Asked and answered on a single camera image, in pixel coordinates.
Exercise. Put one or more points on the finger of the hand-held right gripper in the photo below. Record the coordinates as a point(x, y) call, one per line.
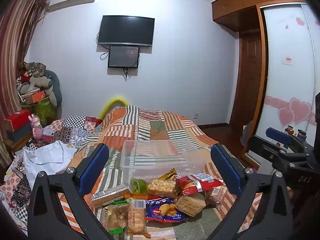
point(262, 148)
point(278, 135)

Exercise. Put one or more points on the grey plush toy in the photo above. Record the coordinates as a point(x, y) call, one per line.
point(53, 87)

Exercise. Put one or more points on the clear plastic container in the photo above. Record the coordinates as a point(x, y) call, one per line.
point(160, 155)

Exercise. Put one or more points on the wooden nightstand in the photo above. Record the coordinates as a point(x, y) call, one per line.
point(17, 146)

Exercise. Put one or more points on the striped brown curtain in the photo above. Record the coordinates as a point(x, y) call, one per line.
point(17, 42)

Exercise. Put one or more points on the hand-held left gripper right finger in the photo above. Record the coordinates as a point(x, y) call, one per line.
point(223, 165)

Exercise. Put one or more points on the blue biscuit packet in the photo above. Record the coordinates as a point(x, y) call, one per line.
point(162, 208)

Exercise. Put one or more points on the green jelly cup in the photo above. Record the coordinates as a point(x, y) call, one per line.
point(138, 186)

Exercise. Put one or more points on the orange striped patchwork quilt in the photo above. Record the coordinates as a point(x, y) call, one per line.
point(150, 125)

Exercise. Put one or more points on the orange cardboard box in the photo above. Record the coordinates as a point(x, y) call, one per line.
point(35, 97)

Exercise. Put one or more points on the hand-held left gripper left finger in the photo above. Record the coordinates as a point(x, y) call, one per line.
point(96, 162)

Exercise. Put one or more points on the gold wrapper snack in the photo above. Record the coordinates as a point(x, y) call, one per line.
point(168, 174)

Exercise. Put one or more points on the green-edged cake packet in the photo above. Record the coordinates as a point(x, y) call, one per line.
point(117, 217)

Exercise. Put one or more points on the brown wooden door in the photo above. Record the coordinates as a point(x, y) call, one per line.
point(246, 80)

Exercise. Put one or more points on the red box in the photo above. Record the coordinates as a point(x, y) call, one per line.
point(17, 120)

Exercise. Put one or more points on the small black wall monitor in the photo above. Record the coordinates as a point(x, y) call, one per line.
point(123, 57)

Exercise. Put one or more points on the white plastic bag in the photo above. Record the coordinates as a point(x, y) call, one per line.
point(50, 157)

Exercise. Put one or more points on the orange bread packet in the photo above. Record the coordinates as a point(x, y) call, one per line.
point(137, 217)

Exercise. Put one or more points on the clear pastry packet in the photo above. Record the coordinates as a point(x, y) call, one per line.
point(191, 205)

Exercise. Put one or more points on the black wall television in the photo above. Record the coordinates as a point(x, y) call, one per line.
point(126, 31)

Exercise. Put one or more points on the dark grey box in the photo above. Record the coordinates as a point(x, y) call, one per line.
point(20, 133)

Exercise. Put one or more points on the grey cloth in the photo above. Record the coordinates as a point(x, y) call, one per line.
point(247, 133)

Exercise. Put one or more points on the yellow curved tube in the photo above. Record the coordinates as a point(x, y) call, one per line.
point(116, 101)

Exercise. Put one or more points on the green patterned box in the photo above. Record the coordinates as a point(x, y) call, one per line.
point(45, 111)

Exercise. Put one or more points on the clear peanut brittle packet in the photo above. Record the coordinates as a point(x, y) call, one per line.
point(161, 188)

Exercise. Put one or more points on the wooden overhead cabinets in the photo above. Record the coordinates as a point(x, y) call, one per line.
point(250, 2)

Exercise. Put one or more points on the white wall outlet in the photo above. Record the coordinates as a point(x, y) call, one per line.
point(196, 116)

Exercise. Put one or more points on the white stand with bottles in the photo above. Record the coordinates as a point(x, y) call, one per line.
point(298, 132)

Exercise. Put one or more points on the checkered patchwork blanket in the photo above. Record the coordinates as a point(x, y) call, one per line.
point(72, 130)

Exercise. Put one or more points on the dark patterned cloth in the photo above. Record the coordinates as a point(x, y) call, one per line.
point(36, 69)

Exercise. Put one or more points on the small red and white sticker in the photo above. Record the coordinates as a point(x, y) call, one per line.
point(289, 60)

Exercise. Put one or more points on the pink doll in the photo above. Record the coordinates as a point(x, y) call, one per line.
point(37, 130)

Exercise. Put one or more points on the clear cracker packet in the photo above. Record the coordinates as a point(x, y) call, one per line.
point(110, 195)

